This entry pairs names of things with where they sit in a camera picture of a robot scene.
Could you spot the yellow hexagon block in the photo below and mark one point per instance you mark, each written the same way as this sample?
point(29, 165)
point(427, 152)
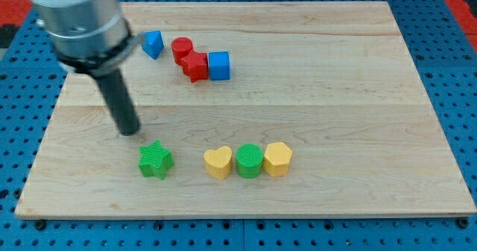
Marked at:
point(277, 159)

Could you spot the blue triangle block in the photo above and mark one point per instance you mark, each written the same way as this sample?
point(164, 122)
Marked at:
point(153, 44)

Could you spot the red cylinder block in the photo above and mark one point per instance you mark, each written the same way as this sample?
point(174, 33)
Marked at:
point(181, 47)

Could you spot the blue cube block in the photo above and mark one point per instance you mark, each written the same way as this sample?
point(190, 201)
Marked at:
point(219, 65)

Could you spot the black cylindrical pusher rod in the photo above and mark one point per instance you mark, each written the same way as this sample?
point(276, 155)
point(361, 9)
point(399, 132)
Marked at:
point(117, 98)

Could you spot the green star block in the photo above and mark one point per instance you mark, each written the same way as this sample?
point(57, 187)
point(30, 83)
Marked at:
point(155, 160)

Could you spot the yellow heart block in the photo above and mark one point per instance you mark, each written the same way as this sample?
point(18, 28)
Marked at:
point(218, 163)

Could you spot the red star block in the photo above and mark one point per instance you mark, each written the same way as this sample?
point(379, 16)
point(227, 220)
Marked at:
point(195, 66)

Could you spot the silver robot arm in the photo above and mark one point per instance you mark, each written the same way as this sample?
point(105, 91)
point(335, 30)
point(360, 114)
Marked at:
point(92, 37)

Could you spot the green cylinder block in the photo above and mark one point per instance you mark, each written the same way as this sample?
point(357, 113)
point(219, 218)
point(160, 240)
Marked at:
point(249, 158)

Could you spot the wooden board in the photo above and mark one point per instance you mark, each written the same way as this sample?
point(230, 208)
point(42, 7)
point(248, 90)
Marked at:
point(332, 80)

